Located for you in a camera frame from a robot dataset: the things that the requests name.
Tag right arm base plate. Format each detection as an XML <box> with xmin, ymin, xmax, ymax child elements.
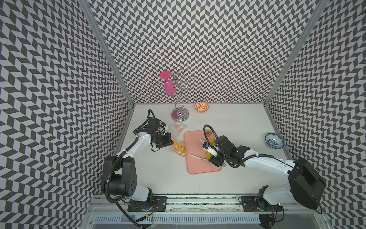
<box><xmin>238</xmin><ymin>196</ymin><xmax>282</xmax><ymax>213</ymax></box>

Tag aluminium front rail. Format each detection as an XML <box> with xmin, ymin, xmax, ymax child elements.
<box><xmin>87</xmin><ymin>194</ymin><xmax>320</xmax><ymax>214</ymax></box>

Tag metal tongs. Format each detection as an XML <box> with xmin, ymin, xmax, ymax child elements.
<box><xmin>186</xmin><ymin>138</ymin><xmax>223</xmax><ymax>174</ymax></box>

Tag pink plastic tray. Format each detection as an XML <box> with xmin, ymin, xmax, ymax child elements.
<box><xmin>184</xmin><ymin>130</ymin><xmax>222</xmax><ymax>175</ymax></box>

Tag clear resealable bag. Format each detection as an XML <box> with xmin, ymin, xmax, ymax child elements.
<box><xmin>169</xmin><ymin>122</ymin><xmax>187</xmax><ymax>135</ymax></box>
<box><xmin>173</xmin><ymin>139</ymin><xmax>186</xmax><ymax>156</ymax></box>

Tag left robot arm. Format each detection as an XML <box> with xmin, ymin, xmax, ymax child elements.
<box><xmin>101</xmin><ymin>109</ymin><xmax>173</xmax><ymax>211</ymax></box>

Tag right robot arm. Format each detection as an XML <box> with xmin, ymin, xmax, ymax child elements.
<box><xmin>201</xmin><ymin>125</ymin><xmax>327</xmax><ymax>211</ymax></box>

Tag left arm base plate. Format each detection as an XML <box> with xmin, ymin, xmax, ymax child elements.
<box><xmin>127</xmin><ymin>196</ymin><xmax>167</xmax><ymax>212</ymax></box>

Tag pink ornament on stand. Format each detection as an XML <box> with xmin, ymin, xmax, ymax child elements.
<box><xmin>160</xmin><ymin>71</ymin><xmax>177</xmax><ymax>95</ymax></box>

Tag orange patterned small bowl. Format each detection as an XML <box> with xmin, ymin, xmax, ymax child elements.
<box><xmin>194</xmin><ymin>102</ymin><xmax>209</xmax><ymax>114</ymax></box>

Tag blue white porcelain bowl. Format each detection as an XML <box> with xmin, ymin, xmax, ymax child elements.
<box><xmin>265</xmin><ymin>133</ymin><xmax>285</xmax><ymax>149</ymax></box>

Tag heart jam cookie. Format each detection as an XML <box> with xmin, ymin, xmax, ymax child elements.
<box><xmin>205</xmin><ymin>130</ymin><xmax>213</xmax><ymax>137</ymax></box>

